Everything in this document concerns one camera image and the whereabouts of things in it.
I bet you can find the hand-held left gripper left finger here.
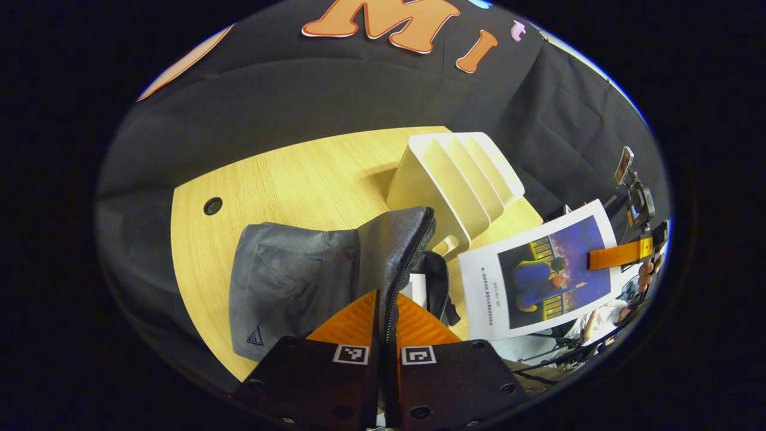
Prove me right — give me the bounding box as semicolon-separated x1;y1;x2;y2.
231;290;382;431

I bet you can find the white bookshelf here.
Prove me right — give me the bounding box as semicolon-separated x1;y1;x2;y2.
386;132;527;259

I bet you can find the grey schoolbag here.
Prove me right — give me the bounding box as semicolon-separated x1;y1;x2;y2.
229;206;463;363

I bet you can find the blue picture cover book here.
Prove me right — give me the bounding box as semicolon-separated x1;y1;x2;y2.
457;199;624;342

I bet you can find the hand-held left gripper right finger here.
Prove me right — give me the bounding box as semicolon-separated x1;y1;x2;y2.
385;292;531;431

